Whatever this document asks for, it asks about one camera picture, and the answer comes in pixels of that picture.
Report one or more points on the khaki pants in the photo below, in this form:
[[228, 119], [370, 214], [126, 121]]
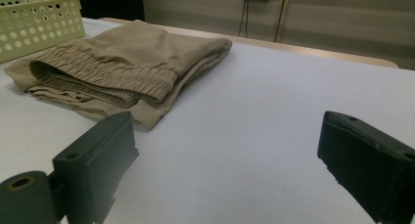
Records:
[[137, 54]]

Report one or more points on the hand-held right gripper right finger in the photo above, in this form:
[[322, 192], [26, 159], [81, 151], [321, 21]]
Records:
[[375, 165]]

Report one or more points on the pale green perforated basket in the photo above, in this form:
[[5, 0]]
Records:
[[39, 28]]

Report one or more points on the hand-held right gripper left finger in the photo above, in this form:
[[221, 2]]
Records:
[[91, 165]]

